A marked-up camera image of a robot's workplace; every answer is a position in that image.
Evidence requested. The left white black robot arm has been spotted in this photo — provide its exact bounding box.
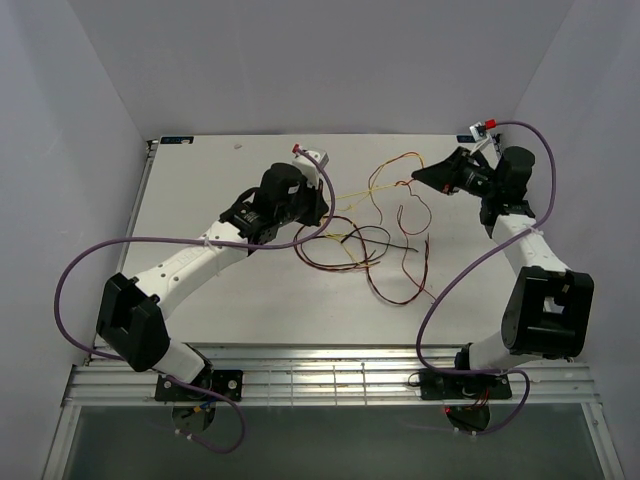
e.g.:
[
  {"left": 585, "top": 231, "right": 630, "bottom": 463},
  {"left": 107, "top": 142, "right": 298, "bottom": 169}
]
[{"left": 96, "top": 156, "right": 329, "bottom": 400}]

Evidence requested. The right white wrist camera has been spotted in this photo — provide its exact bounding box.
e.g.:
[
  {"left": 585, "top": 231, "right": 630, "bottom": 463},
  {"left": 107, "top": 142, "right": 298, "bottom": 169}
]
[{"left": 469, "top": 119, "right": 497, "bottom": 153}]

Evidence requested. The black cable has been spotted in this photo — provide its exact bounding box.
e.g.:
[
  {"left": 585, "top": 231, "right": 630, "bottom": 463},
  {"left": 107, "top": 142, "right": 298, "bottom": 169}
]
[{"left": 309, "top": 225, "right": 419, "bottom": 254}]

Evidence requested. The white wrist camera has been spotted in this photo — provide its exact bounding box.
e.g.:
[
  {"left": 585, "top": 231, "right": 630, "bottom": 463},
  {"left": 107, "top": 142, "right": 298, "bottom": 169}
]
[
  {"left": 292, "top": 144, "right": 329, "bottom": 178},
  {"left": 469, "top": 119, "right": 497, "bottom": 153}
]

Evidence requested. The purple cable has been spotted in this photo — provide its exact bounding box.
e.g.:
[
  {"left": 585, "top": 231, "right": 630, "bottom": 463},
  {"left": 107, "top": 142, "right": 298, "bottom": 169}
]
[
  {"left": 415, "top": 119, "right": 558, "bottom": 436},
  {"left": 53, "top": 149, "right": 335, "bottom": 455}
]

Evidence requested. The left blue label sticker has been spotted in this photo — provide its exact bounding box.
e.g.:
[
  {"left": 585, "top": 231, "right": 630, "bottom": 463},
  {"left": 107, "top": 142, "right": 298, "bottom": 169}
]
[{"left": 159, "top": 136, "right": 194, "bottom": 145}]

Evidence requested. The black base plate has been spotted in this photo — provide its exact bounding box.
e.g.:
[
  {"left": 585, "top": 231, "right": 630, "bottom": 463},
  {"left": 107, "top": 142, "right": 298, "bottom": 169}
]
[
  {"left": 153, "top": 369, "right": 244, "bottom": 402},
  {"left": 407, "top": 369, "right": 512, "bottom": 400}
]

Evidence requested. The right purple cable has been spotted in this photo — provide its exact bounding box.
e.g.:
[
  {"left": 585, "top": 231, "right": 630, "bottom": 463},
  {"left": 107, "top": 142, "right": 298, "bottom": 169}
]
[{"left": 415, "top": 119, "right": 558, "bottom": 436}]

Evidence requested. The single red wire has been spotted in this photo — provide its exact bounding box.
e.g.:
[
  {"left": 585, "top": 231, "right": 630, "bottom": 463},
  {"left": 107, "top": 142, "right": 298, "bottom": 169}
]
[{"left": 394, "top": 178, "right": 437, "bottom": 304}]

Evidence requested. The aluminium rail frame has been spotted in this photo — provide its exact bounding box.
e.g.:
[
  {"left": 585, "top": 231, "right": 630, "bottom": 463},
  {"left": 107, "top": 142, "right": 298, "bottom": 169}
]
[{"left": 65, "top": 135, "right": 630, "bottom": 479}]

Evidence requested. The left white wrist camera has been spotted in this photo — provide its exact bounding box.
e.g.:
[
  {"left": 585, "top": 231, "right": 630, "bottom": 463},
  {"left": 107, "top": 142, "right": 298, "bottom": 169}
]
[{"left": 292, "top": 144, "right": 329, "bottom": 178}]

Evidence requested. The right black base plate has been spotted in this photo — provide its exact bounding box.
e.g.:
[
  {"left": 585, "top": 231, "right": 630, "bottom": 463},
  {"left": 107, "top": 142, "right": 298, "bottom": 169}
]
[{"left": 407, "top": 369, "right": 512, "bottom": 400}]

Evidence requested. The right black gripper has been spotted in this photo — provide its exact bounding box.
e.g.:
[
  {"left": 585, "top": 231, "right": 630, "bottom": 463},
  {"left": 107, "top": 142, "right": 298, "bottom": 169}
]
[{"left": 414, "top": 146, "right": 501, "bottom": 199}]

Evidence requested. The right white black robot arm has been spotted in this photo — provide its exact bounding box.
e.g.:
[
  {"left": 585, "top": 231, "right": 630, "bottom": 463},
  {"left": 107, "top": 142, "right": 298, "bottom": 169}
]
[{"left": 411, "top": 147, "right": 594, "bottom": 397}]

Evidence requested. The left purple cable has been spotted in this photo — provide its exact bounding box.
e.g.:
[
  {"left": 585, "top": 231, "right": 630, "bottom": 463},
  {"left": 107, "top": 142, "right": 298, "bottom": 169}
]
[{"left": 53, "top": 149, "right": 335, "bottom": 455}]

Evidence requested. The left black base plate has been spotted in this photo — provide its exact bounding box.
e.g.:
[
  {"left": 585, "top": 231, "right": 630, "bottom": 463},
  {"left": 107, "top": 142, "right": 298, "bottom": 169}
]
[{"left": 153, "top": 369, "right": 244, "bottom": 402}]

